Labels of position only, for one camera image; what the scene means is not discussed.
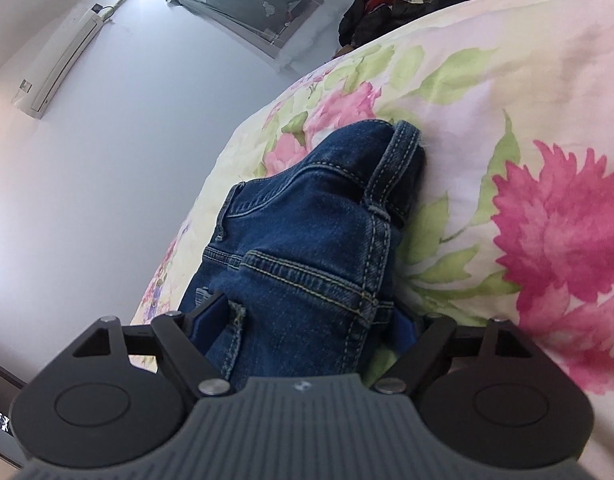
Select pile of dark clothes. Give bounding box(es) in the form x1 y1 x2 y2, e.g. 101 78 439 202
338 0 490 47

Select floral bed blanket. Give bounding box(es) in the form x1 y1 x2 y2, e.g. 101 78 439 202
129 0 614 411

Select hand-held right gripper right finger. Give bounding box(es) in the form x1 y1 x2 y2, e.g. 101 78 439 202
372 310 533 396

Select white wall air conditioner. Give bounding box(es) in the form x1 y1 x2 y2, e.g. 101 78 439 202
12 2 112 120

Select dark wooden furniture edge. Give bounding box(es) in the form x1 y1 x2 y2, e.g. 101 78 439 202
0 356 28 392

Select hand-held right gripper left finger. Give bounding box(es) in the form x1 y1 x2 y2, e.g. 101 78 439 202
72 292 248 399

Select blue denim pants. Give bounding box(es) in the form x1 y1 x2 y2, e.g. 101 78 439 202
179 119 422 382

